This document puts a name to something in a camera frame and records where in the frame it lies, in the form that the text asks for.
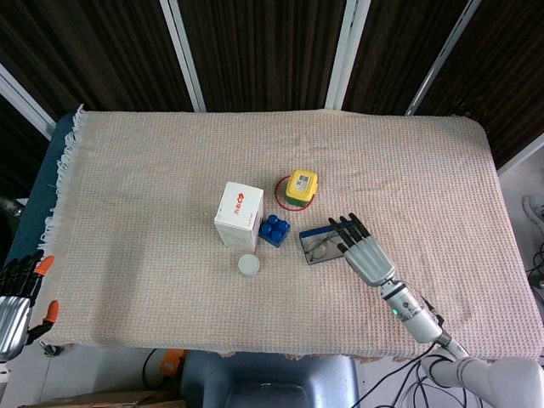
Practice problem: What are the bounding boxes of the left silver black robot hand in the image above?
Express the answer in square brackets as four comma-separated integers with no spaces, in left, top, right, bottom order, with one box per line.
[0,250,61,363]

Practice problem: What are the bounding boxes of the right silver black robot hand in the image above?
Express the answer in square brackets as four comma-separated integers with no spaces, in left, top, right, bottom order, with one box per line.
[327,212,397,288]

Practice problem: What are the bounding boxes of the thin metal eyeglasses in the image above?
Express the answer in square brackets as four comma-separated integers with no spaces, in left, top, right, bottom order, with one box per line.
[306,235,342,263]

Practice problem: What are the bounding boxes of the blue glasses case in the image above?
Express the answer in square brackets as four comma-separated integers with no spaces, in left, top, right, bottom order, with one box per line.
[298,226,354,266]

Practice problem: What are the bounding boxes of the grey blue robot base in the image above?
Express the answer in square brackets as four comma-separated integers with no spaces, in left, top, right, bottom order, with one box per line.
[180,352,360,408]

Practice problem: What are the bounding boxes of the yellow-lidded green container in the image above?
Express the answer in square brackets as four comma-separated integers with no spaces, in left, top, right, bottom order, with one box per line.
[284,168,320,209]

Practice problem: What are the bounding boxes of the white cardboard box red logo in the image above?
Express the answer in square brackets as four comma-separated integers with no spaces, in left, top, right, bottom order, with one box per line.
[212,181,264,252]

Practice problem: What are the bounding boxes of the black caster wheel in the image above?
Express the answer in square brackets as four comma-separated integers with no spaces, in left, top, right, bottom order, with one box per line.
[40,339,65,357]

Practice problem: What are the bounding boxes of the blue toy building brick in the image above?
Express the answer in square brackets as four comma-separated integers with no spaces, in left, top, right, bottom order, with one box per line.
[258,214,292,248]

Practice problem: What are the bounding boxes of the beige woven tablecloth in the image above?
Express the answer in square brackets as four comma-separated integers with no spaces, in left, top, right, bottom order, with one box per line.
[37,104,537,379]

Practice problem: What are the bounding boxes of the orange device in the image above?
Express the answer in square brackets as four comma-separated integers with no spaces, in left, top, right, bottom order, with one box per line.
[160,348,187,377]

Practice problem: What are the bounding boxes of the white shoe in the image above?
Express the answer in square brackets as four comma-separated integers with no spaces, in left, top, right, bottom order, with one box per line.
[522,194,544,234]

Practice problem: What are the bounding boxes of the red ring cord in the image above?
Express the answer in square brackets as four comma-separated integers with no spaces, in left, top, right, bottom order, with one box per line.
[274,175,319,213]

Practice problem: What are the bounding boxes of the white metal frame post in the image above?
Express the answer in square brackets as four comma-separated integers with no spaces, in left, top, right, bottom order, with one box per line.
[404,0,484,116]
[0,63,56,139]
[325,0,371,111]
[160,0,208,113]

